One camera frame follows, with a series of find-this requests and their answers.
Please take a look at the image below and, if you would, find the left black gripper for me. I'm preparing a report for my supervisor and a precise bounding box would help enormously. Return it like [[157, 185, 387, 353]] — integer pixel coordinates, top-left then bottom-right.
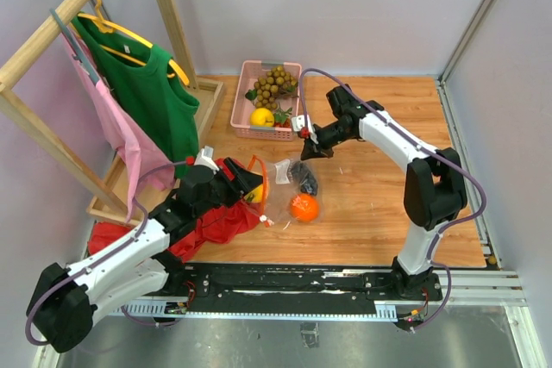
[[195, 157, 265, 217]]

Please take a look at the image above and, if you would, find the clear zip bag orange seal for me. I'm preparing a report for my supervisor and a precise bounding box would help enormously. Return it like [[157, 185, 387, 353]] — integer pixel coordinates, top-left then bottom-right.
[[244, 155, 322, 227]]

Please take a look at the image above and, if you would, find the orange fake orange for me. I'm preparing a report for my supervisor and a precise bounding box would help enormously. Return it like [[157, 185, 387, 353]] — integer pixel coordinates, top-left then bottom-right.
[[289, 193, 320, 222]]

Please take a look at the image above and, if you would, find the yellow fake lemon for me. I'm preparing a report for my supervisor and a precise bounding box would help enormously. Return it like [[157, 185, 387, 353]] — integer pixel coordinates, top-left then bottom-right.
[[249, 108, 275, 128]]

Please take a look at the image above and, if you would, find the brown longan fruit bunch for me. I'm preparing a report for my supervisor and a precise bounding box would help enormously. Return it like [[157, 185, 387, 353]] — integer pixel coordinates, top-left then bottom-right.
[[245, 65, 298, 111]]

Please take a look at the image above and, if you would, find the small yellow fake fruit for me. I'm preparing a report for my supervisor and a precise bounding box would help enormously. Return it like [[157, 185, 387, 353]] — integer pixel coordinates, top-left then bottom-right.
[[244, 184, 264, 203]]

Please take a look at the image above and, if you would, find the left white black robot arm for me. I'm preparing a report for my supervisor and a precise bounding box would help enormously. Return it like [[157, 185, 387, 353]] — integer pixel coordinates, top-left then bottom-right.
[[24, 148, 267, 353]]

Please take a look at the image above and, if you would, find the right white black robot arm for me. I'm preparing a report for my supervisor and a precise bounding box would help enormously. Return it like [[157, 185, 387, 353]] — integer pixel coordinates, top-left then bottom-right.
[[292, 85, 467, 299]]

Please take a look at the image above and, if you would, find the dark blueberry cluster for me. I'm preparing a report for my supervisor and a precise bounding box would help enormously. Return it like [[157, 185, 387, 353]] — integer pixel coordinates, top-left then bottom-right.
[[288, 161, 319, 196]]

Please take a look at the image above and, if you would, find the red cloth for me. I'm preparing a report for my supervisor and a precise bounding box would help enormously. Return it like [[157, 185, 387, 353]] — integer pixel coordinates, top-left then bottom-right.
[[88, 157, 260, 263]]

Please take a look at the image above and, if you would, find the pink plastic basket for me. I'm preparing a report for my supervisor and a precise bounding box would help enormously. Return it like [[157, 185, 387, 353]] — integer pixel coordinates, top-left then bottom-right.
[[230, 60, 302, 141]]

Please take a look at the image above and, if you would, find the wooden clothes rack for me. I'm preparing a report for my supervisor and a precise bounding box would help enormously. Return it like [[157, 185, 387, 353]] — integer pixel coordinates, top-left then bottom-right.
[[0, 0, 226, 227]]

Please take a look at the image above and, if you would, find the pink shirt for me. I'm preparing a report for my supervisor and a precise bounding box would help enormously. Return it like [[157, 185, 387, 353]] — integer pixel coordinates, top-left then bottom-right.
[[63, 31, 175, 221]]

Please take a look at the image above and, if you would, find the green shirt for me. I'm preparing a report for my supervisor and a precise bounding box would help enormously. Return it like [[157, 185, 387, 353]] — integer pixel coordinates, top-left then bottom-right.
[[72, 16, 199, 178]]

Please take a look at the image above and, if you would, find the yellow clothes hanger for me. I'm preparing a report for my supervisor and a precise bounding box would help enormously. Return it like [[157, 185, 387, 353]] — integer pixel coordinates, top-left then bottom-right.
[[72, 0, 191, 84]]

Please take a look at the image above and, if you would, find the grey clothes hanger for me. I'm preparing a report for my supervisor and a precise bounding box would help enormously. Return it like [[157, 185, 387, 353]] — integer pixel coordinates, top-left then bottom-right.
[[49, 9, 100, 85]]

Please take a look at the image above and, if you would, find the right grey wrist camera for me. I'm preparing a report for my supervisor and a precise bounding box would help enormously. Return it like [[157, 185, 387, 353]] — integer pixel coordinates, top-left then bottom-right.
[[291, 115, 312, 136]]

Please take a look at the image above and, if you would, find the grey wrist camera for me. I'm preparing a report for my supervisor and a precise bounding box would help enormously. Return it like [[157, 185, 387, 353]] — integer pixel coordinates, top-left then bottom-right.
[[193, 146, 219, 172], [291, 115, 312, 136]]

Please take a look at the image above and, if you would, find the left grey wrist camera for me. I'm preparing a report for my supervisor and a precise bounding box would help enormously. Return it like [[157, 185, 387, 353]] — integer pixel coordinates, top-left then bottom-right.
[[193, 146, 219, 172]]

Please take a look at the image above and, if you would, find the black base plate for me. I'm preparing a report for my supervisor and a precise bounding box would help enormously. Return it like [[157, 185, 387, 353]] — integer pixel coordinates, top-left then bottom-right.
[[154, 262, 443, 315]]

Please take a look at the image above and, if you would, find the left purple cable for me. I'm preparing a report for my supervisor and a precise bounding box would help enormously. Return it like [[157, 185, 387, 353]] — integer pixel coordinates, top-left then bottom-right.
[[24, 154, 195, 346]]

